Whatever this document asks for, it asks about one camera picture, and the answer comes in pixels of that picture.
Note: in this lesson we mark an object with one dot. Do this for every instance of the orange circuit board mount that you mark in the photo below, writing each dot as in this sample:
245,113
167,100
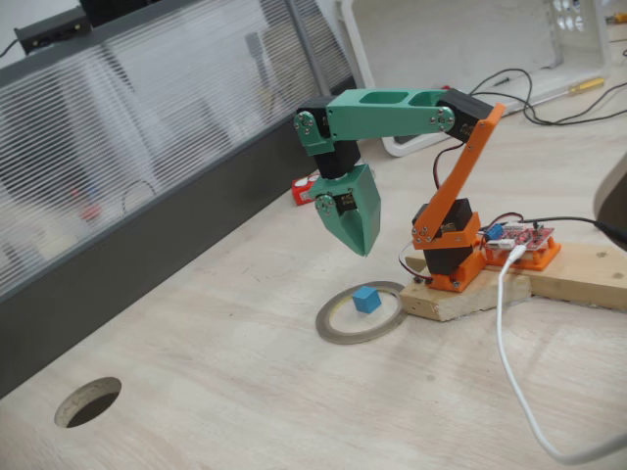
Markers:
544,259

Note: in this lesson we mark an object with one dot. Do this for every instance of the large white plastic tray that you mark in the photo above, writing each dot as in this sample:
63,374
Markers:
441,49

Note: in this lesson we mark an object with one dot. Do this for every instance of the grey rounded blurry object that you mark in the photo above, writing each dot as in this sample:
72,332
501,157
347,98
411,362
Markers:
614,196

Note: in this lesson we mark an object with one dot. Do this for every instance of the green gripper with servo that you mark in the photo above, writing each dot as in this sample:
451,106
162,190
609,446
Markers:
363,197

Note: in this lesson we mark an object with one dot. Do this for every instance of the wooden base block with holes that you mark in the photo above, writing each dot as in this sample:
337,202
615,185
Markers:
465,303

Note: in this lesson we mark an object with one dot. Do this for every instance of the frosted partition with grey frame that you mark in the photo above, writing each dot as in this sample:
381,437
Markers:
147,122

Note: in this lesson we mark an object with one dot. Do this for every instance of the small yellow tool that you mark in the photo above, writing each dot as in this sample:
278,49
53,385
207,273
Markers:
617,17

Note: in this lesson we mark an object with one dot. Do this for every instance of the red controller circuit board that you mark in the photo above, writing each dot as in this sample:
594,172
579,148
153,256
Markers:
529,237

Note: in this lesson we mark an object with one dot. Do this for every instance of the dark monitor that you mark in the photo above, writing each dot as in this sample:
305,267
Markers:
117,10

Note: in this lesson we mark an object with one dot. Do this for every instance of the pale wooden plank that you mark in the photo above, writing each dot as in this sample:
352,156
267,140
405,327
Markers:
588,279

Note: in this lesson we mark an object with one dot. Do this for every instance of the silver metal pole with flange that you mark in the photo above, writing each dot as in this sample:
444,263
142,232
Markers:
313,54

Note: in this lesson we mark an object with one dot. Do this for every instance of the small red packet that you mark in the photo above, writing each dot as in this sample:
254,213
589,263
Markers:
301,191

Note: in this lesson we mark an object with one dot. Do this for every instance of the flat black device box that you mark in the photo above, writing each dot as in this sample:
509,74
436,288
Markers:
54,29

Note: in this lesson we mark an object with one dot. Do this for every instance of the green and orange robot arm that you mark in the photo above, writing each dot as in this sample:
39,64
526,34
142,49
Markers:
455,176

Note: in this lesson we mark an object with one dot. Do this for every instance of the small blue cube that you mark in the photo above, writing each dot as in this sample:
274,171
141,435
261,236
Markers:
366,301

